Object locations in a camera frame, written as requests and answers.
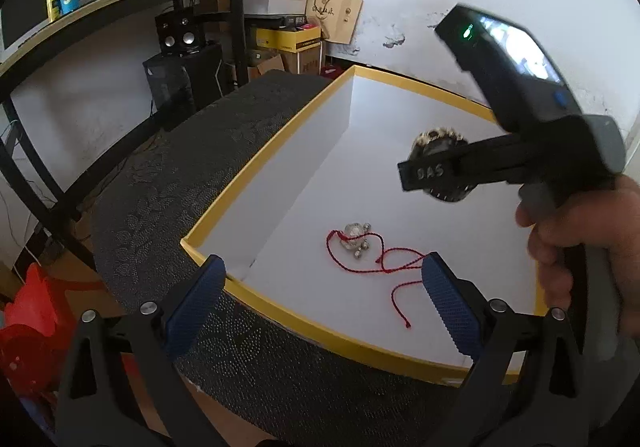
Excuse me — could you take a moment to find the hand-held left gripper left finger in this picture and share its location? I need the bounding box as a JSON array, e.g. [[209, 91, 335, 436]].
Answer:
[[54, 254, 228, 447]]

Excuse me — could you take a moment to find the yellow cardboard box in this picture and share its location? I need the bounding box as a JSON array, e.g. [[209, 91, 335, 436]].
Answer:
[[247, 24, 323, 75]]

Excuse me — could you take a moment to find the yellow box with white inside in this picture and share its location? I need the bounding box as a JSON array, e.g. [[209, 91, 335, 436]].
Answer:
[[180, 66, 551, 385]]

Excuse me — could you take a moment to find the black desk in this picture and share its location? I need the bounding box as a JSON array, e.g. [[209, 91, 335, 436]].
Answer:
[[0, 0, 275, 273]]

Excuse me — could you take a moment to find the red string pendant necklace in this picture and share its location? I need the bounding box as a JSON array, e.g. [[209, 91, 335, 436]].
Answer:
[[326, 222, 427, 329]]

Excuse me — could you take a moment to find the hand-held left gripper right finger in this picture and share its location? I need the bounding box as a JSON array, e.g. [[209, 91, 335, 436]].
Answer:
[[421, 252, 608, 447]]

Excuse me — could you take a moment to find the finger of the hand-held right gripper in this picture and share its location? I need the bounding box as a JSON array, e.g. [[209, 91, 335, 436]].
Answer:
[[397, 132, 532, 192]]

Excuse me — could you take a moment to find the black computer tower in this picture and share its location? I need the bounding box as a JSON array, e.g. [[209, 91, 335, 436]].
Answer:
[[142, 43, 224, 132]]

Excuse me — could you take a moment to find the red plastic stool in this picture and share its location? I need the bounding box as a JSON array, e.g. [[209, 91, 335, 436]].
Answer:
[[0, 263, 108, 398]]

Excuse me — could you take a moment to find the black flat box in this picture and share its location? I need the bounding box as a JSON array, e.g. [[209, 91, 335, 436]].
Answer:
[[245, 14, 308, 28]]

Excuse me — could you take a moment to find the brown cardboard box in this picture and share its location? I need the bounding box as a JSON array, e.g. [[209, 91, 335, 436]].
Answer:
[[247, 52, 286, 84]]

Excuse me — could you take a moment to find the brown paper bag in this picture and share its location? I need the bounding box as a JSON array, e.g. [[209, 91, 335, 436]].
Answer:
[[306, 0, 364, 45]]

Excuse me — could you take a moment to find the dark patterned table cloth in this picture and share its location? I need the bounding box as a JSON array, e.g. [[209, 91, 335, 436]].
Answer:
[[90, 71, 516, 447]]

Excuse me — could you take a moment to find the person's right hand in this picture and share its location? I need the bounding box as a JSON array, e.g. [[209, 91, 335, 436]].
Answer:
[[516, 174, 640, 344]]

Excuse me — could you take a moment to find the beaded bracelet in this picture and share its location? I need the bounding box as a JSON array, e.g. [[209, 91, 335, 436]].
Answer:
[[411, 126, 472, 204]]

